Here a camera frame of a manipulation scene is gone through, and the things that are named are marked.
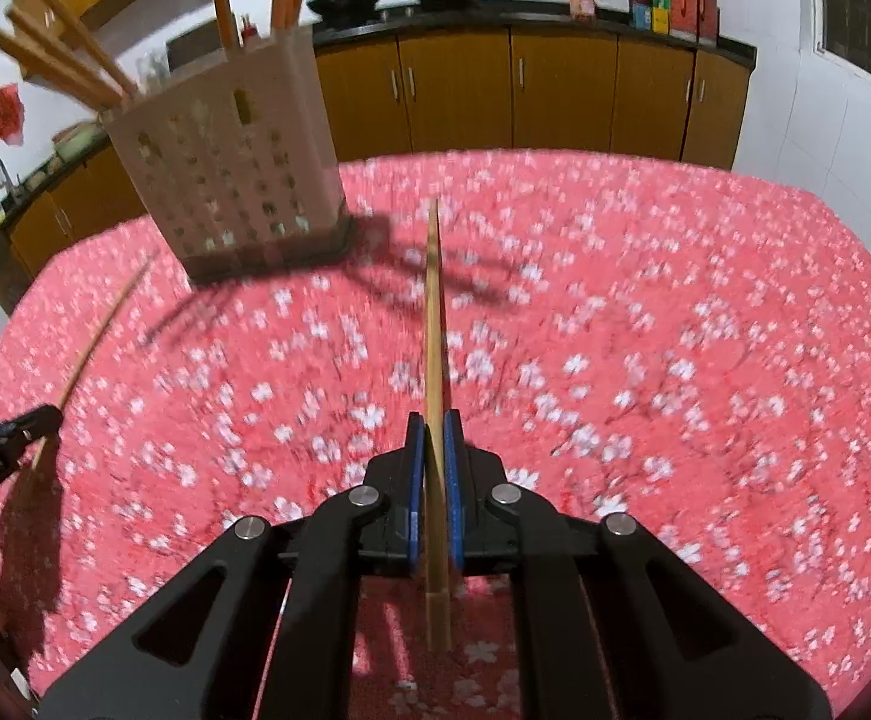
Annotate short wooden base cabinet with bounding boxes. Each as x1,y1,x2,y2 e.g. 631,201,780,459
0,142,152,308

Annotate red floral tablecloth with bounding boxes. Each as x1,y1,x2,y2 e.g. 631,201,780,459
0,150,871,720

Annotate red plastic bag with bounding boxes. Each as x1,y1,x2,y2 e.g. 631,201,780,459
0,84,27,145

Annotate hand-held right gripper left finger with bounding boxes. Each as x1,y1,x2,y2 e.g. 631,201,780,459
37,412,427,720

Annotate black countertop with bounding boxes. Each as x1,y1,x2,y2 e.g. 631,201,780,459
311,0,758,65

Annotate red boxes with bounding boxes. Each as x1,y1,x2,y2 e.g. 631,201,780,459
668,0,722,42

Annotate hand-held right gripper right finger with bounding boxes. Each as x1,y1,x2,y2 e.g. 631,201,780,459
442,409,834,720

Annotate long wooden base cabinet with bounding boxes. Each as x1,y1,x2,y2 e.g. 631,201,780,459
313,11,752,170

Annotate pale basin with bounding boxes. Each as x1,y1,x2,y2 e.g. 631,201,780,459
52,124,110,162

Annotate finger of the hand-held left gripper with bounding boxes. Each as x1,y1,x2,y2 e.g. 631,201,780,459
0,403,63,518

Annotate green and yellow box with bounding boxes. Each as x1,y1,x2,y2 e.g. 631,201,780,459
630,0,672,32

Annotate beige perforated utensil holder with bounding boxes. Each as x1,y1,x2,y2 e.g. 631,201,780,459
99,22,348,282

